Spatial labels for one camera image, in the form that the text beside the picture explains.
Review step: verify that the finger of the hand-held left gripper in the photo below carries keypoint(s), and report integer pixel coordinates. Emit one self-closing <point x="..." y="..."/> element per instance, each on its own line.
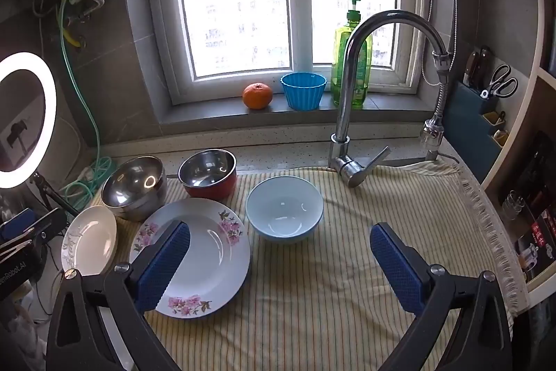
<point x="17" y="225"/>
<point x="47" y="225"/>

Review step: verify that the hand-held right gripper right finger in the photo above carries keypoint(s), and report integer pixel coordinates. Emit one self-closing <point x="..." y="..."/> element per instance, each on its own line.
<point x="397" y="266"/>

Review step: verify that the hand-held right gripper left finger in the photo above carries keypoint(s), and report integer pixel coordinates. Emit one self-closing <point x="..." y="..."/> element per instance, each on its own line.
<point x="165" y="262"/>

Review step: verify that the pink blossom print plate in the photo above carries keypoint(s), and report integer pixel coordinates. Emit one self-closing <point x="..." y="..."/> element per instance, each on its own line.
<point x="208" y="249"/>

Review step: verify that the white plate grey leaf print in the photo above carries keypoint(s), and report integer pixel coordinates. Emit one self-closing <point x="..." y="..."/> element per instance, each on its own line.
<point x="93" y="236"/>

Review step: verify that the stainless steel bowl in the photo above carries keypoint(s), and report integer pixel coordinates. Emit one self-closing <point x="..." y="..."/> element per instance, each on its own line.
<point x="130" y="184"/>

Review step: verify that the red steel bowl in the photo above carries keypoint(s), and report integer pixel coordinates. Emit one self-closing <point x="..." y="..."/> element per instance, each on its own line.
<point x="208" y="188"/>

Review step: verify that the light blue bowl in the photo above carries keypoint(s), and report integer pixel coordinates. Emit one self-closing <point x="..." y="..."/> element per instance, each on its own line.
<point x="284" y="206"/>

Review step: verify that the black tripod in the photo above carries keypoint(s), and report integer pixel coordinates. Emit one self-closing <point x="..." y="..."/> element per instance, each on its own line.
<point x="50" y="193"/>

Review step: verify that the white power strip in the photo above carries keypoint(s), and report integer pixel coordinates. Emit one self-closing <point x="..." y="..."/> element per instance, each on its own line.
<point x="87" y="175"/>

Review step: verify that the yellow striped cloth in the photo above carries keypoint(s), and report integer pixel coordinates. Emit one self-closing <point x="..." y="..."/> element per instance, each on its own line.
<point x="325" y="288"/>

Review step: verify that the clear glass cup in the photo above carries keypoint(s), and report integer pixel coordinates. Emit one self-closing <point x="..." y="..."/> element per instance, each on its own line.
<point x="513" y="206"/>

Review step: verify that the flexible metal faucet sprayer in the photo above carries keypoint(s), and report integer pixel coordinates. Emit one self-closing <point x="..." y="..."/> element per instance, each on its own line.
<point x="433" y="134"/>

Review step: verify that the teal knife holder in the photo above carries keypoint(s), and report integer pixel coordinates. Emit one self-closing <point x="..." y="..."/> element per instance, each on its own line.
<point x="464" y="123"/>

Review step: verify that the printed dark box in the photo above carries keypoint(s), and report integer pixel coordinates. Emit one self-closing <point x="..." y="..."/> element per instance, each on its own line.
<point x="541" y="197"/>

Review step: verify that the chrome faucet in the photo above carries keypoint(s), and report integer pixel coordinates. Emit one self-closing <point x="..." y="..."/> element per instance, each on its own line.
<point x="347" y="93"/>

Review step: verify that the tangerine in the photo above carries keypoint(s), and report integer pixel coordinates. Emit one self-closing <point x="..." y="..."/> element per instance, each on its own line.
<point x="257" y="96"/>

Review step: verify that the wooden shelf unit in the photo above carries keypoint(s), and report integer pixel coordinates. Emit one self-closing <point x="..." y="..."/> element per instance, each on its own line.
<point x="521" y="114"/>

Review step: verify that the blue fluted cup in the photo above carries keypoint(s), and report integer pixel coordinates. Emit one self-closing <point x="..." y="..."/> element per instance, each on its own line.
<point x="303" y="93"/>

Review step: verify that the scissors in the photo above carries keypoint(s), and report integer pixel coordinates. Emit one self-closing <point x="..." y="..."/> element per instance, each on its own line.
<point x="499" y="82"/>

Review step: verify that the green dish soap bottle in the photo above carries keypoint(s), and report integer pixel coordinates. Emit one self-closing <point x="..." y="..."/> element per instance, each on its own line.
<point x="341" y="62"/>

